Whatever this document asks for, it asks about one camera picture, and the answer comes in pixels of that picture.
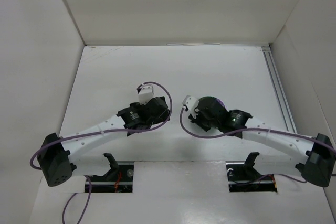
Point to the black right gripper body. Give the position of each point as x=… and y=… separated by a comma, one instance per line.
x=197, y=120

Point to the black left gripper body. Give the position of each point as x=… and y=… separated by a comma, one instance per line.
x=158, y=106

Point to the purple curved lego brick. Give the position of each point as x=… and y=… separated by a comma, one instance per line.
x=220, y=102

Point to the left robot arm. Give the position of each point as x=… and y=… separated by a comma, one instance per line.
x=81, y=143

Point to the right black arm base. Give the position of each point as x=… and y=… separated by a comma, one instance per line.
x=319, y=166

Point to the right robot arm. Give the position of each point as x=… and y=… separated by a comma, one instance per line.
x=293, y=147

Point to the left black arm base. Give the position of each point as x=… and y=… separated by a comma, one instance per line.
x=55, y=165

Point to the teal round divided container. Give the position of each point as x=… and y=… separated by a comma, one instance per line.
x=208, y=98

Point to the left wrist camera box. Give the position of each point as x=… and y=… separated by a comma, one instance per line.
x=145, y=93

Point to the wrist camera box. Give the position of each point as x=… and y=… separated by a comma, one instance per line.
x=145, y=93
x=190, y=104

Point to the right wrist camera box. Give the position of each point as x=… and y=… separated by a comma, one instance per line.
x=190, y=104

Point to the aluminium rail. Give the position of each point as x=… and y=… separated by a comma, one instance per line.
x=279, y=91

